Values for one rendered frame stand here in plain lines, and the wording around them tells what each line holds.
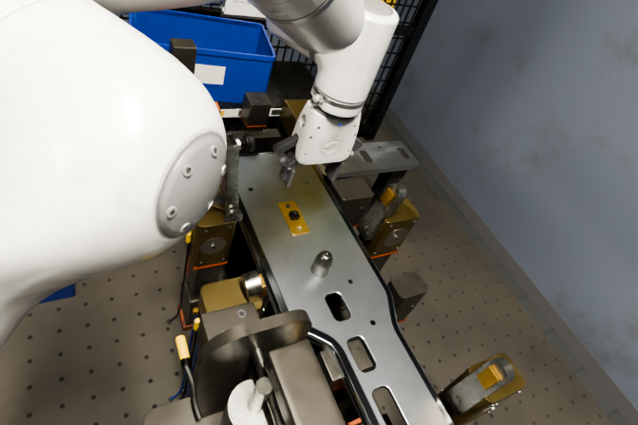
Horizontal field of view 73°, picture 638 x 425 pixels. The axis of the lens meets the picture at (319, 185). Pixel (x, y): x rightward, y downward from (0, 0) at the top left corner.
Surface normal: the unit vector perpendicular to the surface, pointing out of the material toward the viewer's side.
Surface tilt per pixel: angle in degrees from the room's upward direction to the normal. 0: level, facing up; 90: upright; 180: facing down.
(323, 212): 0
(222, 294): 0
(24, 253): 76
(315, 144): 89
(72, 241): 80
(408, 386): 0
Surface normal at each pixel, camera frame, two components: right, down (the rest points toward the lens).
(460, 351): 0.28, -0.70
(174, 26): 0.28, 0.71
